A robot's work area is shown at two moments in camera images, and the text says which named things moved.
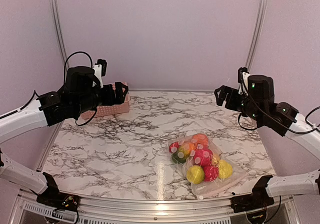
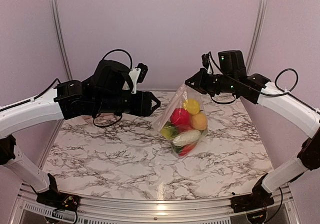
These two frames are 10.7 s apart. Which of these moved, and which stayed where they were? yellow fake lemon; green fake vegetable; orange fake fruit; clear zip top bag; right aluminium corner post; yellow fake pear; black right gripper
Moved: clear zip top bag; black right gripper; green fake vegetable; yellow fake lemon; yellow fake pear; orange fake fruit
Stayed: right aluminium corner post
